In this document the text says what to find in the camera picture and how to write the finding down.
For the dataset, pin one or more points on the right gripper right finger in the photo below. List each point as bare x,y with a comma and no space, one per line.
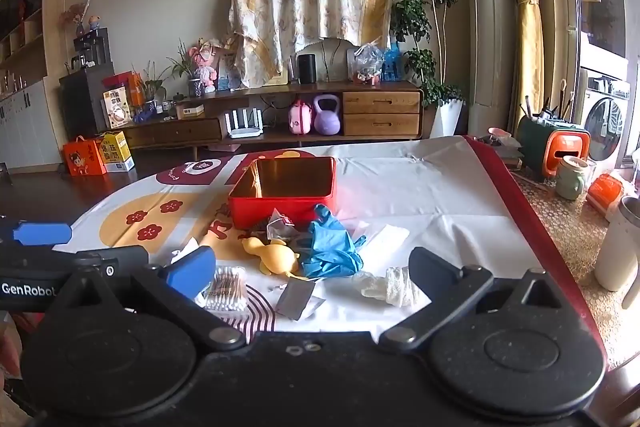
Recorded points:
453,292

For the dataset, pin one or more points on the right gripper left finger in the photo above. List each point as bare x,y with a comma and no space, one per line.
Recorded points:
169,293

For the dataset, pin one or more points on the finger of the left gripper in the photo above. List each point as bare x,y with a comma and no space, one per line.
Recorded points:
28,233

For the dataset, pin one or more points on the cotton swab pack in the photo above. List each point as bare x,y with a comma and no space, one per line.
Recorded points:
226,294

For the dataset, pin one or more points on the white lace cloth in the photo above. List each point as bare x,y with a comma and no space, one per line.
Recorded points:
394,288

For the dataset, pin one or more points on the yellow rubber chicken toy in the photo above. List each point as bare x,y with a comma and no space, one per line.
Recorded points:
275,258

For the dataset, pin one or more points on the silver foil sachet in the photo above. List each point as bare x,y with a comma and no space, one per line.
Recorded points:
295,298

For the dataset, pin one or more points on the pyramid tea bag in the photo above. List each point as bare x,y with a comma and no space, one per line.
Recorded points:
280,227

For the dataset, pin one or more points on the blue nitrile glove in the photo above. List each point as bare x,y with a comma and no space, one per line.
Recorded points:
331,251

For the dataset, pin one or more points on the orange gift box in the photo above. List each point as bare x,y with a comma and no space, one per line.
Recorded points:
83,157

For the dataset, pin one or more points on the yellow carton box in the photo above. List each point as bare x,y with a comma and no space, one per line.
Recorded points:
115,152

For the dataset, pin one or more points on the printed white tablecloth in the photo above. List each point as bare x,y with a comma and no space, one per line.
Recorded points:
450,195

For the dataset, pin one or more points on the snack box on cabinet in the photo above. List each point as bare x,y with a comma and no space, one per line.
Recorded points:
116,106

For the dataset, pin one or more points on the red metal tin box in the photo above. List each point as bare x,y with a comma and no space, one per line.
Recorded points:
292,185

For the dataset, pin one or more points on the green ceramic mug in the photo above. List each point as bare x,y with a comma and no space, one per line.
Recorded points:
570,179

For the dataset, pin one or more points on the white tumbler cup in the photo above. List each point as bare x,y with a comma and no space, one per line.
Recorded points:
619,254

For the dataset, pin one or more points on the green orange knife holder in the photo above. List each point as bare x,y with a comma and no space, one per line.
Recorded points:
544,142

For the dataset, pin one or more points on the white wifi router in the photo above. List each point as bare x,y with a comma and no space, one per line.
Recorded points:
244,123

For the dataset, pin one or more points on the orange container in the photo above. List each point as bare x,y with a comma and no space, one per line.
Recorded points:
605,192

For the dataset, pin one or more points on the wooden TV cabinet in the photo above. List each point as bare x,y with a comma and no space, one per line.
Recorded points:
388,111

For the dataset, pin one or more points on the purple kettlebell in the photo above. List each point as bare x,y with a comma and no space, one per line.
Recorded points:
327,121

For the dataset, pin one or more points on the yellow curtain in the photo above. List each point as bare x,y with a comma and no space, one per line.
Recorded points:
529,63

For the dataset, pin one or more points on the blue plastic item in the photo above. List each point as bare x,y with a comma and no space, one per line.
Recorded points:
392,64

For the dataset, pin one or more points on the pink plush doll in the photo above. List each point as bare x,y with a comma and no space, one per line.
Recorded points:
204,58

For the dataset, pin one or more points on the clear plastic bag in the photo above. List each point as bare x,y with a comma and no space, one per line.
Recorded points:
368,65

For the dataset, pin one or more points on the washing machine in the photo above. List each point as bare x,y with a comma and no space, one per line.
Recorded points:
602,109

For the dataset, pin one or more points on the black smart speaker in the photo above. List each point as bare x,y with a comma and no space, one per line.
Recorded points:
307,68

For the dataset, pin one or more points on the potted green tree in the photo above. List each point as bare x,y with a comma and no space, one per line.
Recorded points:
419,27

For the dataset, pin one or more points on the white standing air conditioner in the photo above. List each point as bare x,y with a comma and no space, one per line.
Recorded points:
493,24

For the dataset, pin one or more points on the wooden wall shelf unit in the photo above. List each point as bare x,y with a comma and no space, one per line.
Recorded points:
33,55

